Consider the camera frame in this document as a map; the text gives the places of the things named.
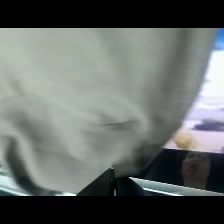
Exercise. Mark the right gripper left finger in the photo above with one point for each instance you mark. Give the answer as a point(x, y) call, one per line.
point(100, 186)

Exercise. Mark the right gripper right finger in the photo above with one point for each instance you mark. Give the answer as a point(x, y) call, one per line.
point(128, 188)

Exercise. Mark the grey garment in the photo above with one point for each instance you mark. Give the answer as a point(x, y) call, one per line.
point(86, 100)

